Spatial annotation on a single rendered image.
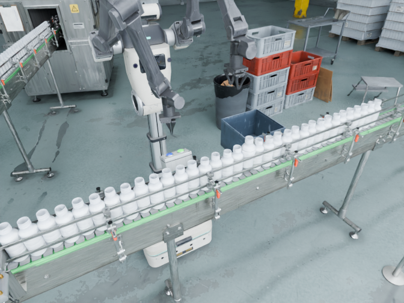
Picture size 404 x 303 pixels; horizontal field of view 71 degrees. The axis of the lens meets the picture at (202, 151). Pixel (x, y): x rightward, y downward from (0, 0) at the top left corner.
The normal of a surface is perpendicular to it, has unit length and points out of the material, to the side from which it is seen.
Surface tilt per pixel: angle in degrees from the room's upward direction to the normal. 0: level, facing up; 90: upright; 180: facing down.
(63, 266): 90
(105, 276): 0
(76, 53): 90
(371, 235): 0
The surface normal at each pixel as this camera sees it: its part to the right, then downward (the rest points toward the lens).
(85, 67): 0.18, 0.57
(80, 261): 0.48, 0.50
